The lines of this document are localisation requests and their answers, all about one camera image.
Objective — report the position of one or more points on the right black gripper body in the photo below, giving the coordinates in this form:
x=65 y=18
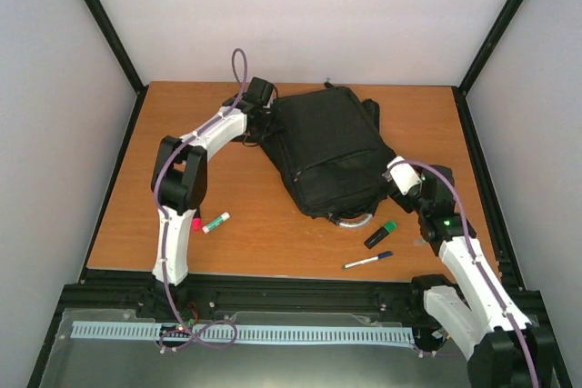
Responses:
x=397 y=197

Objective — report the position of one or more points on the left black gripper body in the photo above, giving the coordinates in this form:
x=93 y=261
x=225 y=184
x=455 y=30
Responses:
x=268 y=127

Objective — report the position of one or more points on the black student backpack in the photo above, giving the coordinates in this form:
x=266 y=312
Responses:
x=330 y=154

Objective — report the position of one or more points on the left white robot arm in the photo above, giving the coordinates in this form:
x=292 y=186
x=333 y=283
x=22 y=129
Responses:
x=180 y=178

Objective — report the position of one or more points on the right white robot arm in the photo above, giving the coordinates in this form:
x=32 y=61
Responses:
x=502 y=346

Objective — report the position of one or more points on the green cap black highlighter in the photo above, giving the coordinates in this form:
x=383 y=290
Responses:
x=380 y=234

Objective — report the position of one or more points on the blue cap white pen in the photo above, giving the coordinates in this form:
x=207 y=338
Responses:
x=368 y=260

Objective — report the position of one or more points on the pink cap black highlighter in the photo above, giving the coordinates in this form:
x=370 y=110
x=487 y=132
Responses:
x=196 y=224

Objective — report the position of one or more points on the green white glue stick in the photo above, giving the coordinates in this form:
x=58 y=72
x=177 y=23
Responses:
x=213 y=224

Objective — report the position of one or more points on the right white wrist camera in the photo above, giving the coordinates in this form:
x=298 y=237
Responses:
x=402 y=174

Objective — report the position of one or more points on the black aluminium frame rail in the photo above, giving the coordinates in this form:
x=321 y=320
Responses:
x=212 y=296

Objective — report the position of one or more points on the light blue cable duct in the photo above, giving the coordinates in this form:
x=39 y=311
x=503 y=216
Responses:
x=246 y=334

